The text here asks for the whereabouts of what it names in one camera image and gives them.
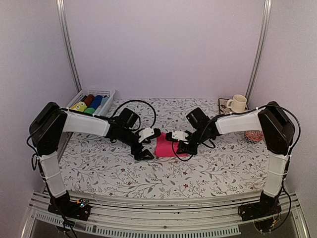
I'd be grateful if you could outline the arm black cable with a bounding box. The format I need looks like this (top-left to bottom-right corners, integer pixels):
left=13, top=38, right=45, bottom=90
left=171, top=105, right=302, bottom=162
left=111, top=99, right=157, bottom=132

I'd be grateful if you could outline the white plastic basket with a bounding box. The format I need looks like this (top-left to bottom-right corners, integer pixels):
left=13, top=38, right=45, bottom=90
left=66, top=89, right=115, bottom=116

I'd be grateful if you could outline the pink towel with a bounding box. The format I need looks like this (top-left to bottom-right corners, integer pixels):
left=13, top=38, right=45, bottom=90
left=154, top=133, right=179, bottom=158

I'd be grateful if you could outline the green rolled towel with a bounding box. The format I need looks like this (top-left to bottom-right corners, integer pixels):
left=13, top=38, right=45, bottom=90
left=84, top=108, right=95, bottom=115

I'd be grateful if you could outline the left aluminium frame post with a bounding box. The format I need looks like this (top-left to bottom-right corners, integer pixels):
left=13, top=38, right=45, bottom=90
left=56, top=0, right=82, bottom=92

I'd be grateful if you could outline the cream ceramic mug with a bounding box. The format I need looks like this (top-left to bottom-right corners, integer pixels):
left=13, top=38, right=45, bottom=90
left=226, top=94, right=247, bottom=113

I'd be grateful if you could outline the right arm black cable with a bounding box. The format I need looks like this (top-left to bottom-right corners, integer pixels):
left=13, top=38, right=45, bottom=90
left=171, top=105, right=302, bottom=162

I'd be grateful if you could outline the floral tablecloth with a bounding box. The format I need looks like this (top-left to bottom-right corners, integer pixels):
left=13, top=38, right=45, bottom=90
left=55, top=98, right=278, bottom=199

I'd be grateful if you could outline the right aluminium frame post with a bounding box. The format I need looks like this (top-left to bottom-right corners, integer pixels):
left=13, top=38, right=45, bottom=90
left=245, top=0, right=272, bottom=102

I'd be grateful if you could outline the light blue rolled towel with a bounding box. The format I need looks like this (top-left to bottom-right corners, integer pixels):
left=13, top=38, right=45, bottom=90
left=94, top=95, right=109, bottom=114

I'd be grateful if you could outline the green and cream patterned towel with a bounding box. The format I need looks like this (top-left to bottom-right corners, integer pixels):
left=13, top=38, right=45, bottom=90
left=69, top=102, right=87, bottom=112

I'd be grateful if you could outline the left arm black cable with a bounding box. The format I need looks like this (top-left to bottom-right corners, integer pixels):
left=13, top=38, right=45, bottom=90
left=111, top=99, right=157, bottom=132

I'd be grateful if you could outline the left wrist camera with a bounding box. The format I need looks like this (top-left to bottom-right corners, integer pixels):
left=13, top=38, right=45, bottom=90
left=138, top=127, right=161, bottom=143

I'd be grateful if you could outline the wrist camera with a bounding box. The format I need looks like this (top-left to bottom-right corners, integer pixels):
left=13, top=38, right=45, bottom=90
left=138, top=127, right=161, bottom=143
left=165, top=131, right=189, bottom=142

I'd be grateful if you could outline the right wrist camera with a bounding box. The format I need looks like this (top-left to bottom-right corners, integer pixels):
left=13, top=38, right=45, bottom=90
left=165, top=131, right=189, bottom=142

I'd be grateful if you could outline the patterned square coaster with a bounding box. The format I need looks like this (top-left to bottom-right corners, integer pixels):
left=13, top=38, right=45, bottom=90
left=218, top=98, right=248, bottom=114

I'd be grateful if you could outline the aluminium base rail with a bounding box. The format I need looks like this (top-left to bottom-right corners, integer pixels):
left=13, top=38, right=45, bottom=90
left=21, top=192, right=312, bottom=238

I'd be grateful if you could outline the right robot arm white sleeve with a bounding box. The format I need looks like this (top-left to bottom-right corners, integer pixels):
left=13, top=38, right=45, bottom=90
left=185, top=100, right=302, bottom=221

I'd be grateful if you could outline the aluminium frame post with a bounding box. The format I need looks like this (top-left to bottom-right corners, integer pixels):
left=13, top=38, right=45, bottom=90
left=245, top=0, right=272, bottom=102
left=56, top=0, right=82, bottom=92

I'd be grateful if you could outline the brown rolled towel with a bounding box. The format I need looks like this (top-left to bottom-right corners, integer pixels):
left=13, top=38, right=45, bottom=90
left=83, top=94, right=95, bottom=107

